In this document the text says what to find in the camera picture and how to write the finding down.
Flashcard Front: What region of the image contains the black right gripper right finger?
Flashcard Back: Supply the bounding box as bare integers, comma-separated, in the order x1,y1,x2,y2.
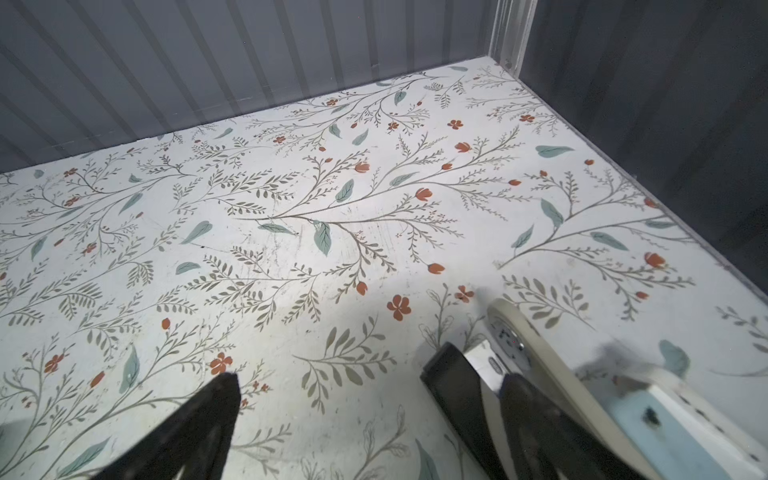
500,374,643,480

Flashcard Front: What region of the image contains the beige black stapler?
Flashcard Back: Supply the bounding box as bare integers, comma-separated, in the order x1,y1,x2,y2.
419,298,661,480

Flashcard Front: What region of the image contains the aluminium frame post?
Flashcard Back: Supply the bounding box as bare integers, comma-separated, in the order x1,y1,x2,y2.
488,0,538,78

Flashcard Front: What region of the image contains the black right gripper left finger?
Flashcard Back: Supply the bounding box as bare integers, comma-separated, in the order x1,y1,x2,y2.
95,373,241,479

